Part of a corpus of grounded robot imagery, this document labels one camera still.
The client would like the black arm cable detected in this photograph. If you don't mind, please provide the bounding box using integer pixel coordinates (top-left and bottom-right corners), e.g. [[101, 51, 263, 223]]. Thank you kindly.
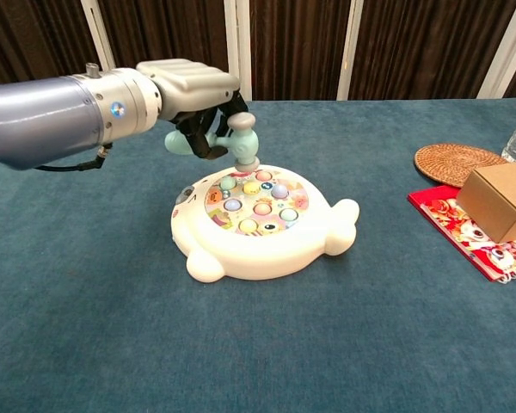
[[34, 144, 114, 173]]

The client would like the brown cardboard box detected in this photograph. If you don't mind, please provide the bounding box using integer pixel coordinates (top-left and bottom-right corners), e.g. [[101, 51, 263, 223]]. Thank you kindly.
[[456, 159, 516, 244]]

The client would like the blue velvet table cloth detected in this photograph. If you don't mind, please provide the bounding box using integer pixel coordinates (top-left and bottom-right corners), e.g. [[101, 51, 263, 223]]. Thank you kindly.
[[0, 97, 516, 413]]

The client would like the white whack-a-mole toy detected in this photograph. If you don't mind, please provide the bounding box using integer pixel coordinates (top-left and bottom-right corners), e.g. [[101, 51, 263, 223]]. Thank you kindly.
[[170, 163, 361, 284]]

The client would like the round woven rattan coaster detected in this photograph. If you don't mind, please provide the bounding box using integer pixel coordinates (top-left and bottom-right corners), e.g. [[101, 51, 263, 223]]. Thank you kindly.
[[414, 143, 509, 188]]

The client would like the red cartoon spiral notebook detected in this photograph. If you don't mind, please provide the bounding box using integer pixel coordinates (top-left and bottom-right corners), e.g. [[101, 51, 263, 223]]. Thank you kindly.
[[407, 185, 516, 285]]

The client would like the white vertical frame post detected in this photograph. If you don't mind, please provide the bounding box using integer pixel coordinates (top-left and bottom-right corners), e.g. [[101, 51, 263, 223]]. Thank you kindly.
[[79, 0, 117, 72], [223, 0, 254, 102], [335, 0, 366, 102], [476, 0, 516, 100]]

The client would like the brown pleated curtain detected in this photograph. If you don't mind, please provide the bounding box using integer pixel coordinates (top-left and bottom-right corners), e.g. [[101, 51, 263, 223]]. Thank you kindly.
[[0, 0, 516, 102]]

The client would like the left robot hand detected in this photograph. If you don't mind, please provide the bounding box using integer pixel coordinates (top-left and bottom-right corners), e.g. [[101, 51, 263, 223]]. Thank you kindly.
[[135, 58, 250, 160]]

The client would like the mint green toy hammer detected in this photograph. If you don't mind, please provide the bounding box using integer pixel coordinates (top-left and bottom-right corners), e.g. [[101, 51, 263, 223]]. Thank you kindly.
[[163, 112, 261, 172]]

